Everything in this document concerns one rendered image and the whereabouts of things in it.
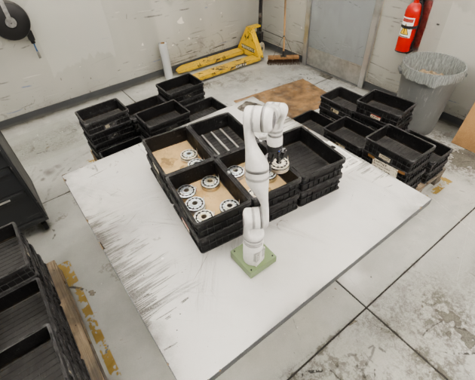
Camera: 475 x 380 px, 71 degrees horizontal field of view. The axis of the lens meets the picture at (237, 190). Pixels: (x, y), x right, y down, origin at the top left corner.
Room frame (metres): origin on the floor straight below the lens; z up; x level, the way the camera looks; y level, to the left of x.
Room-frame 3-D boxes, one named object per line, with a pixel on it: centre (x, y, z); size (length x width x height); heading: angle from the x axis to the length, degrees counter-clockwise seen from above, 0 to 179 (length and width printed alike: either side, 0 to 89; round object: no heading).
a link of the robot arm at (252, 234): (0.91, -0.06, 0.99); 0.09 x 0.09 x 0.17; 3
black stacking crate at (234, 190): (1.22, 0.15, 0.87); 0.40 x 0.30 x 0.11; 27
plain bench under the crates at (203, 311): (1.47, 0.03, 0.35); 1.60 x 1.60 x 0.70; 35
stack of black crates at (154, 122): (2.59, 0.62, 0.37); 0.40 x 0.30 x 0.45; 125
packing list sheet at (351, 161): (1.70, -0.64, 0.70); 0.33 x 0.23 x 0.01; 35
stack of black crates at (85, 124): (2.69, 1.17, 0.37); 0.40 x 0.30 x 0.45; 125
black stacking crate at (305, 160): (1.50, -0.38, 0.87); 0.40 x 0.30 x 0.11; 27
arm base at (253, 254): (0.92, -0.06, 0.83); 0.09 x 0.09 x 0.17; 46
